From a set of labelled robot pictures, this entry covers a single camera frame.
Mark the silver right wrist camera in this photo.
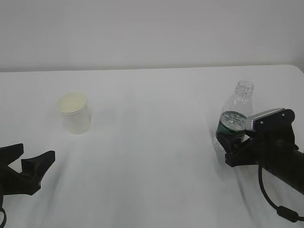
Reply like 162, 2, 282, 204
245, 108, 295, 133

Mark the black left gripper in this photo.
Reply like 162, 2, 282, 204
0, 143, 55, 208

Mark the clear water bottle green label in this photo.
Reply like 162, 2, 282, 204
216, 80, 254, 140

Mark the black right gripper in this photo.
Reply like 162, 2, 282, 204
216, 131, 299, 168

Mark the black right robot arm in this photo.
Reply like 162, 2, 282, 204
216, 128, 304, 193

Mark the white paper cup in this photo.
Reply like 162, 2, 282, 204
57, 92, 90, 134

